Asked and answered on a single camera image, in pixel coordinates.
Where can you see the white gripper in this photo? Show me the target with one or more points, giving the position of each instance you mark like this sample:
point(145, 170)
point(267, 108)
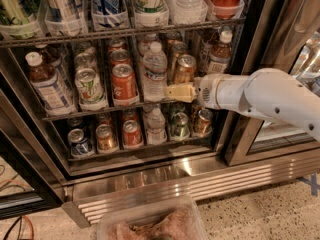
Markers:
point(206, 91)

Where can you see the orange soda can front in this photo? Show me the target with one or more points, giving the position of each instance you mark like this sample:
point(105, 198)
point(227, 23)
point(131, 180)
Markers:
point(185, 69)

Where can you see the orange soda can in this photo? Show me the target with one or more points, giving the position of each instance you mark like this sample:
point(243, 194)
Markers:
point(185, 69)
point(176, 49)

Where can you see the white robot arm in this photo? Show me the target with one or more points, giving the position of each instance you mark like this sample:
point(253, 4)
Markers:
point(267, 94)

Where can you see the clear water bottle middle shelf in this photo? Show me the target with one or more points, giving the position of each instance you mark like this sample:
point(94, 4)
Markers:
point(154, 73)

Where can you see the green can bottom shelf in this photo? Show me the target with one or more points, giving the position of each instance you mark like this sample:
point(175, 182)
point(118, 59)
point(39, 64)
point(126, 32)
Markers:
point(179, 127)

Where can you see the orange can bottom shelf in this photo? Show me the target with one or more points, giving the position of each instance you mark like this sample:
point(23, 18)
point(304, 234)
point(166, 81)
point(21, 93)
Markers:
point(203, 120)

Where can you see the small water bottle bottom shelf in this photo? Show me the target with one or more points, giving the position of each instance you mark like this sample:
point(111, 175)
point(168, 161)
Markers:
point(156, 132)

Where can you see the red cola can front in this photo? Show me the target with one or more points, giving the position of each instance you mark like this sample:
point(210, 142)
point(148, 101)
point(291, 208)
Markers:
point(123, 82)

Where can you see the red cola can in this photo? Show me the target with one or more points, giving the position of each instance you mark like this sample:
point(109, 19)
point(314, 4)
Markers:
point(123, 82)
point(120, 56)

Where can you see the red can bottom shelf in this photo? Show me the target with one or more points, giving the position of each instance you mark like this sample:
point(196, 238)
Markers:
point(131, 133)

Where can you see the green white bottle top shelf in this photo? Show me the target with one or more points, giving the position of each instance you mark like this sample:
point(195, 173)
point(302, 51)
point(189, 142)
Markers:
point(150, 13)

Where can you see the water bottle top shelf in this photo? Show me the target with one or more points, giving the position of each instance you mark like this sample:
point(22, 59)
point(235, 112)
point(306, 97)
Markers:
point(185, 12)

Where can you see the steel fridge bottom grille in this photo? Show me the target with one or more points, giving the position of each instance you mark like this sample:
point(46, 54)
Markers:
point(203, 177)

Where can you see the gold can bottom shelf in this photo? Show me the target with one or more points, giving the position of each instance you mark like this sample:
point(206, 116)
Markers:
point(105, 138)

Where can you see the green white soda can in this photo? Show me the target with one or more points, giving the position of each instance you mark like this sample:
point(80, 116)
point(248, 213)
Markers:
point(89, 86)

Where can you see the blue white can top shelf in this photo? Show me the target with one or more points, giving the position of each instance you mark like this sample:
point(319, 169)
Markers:
point(109, 14)

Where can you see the blue can bottom shelf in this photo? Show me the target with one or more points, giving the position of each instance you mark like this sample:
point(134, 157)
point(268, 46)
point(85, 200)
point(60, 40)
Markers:
point(79, 143)

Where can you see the steel fridge door right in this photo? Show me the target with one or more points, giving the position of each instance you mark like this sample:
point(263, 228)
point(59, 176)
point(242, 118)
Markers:
point(297, 21)

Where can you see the iced tea bottle right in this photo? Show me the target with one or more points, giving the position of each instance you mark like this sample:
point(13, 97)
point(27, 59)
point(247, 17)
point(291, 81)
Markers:
point(220, 54)

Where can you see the iced tea bottle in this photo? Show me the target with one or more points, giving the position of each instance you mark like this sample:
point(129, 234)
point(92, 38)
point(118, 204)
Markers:
point(220, 54)
point(48, 82)

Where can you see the clear plastic bin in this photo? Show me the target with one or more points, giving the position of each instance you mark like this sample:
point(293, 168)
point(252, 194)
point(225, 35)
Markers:
point(174, 219)

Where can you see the iced tea bottle left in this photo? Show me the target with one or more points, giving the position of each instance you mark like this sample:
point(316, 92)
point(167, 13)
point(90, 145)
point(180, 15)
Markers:
point(48, 82)

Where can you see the wire shelf upper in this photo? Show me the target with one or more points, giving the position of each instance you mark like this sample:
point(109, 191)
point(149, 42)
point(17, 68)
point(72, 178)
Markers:
point(129, 32)

